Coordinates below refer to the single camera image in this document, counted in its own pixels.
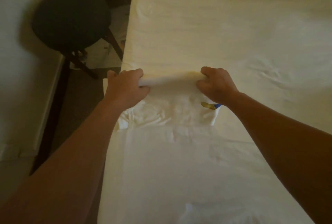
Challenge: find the black round stool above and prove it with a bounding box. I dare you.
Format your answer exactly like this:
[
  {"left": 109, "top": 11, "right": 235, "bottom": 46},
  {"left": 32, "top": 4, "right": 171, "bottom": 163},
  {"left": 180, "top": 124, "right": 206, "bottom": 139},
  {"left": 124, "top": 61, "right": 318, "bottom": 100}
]
[{"left": 31, "top": 0, "right": 125, "bottom": 79}]

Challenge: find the white t-shirt blue player print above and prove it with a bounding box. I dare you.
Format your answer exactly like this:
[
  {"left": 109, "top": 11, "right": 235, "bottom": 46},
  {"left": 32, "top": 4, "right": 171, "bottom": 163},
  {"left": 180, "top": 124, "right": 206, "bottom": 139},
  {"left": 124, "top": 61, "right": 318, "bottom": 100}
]
[{"left": 117, "top": 72, "right": 223, "bottom": 131}]

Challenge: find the person's right forearm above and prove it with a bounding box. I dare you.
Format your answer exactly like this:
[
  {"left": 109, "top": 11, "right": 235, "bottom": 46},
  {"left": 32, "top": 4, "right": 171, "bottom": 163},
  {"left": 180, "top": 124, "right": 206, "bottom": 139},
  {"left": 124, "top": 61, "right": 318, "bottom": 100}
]
[{"left": 223, "top": 92, "right": 332, "bottom": 224}]

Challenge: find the person's right hand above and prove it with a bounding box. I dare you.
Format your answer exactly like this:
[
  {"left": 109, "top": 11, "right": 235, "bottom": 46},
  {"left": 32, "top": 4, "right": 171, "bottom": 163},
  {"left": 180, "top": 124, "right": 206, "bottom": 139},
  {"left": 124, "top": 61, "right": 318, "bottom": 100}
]
[{"left": 196, "top": 66, "right": 241, "bottom": 104}]

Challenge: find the person's left hand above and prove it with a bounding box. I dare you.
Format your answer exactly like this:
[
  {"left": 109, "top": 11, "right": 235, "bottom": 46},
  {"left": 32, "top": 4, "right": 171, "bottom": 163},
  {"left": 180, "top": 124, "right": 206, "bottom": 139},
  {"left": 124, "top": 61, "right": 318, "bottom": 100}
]
[{"left": 104, "top": 68, "right": 151, "bottom": 111}]

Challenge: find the white bed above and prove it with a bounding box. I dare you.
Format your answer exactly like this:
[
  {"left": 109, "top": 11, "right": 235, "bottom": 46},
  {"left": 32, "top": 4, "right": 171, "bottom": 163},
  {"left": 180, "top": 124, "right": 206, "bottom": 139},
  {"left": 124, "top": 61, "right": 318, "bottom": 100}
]
[{"left": 98, "top": 0, "right": 332, "bottom": 224}]

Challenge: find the person's left forearm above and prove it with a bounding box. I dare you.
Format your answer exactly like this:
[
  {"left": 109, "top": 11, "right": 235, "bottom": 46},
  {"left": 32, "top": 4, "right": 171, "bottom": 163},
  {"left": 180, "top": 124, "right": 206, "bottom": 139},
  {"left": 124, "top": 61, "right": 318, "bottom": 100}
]
[{"left": 0, "top": 99, "right": 128, "bottom": 224}]

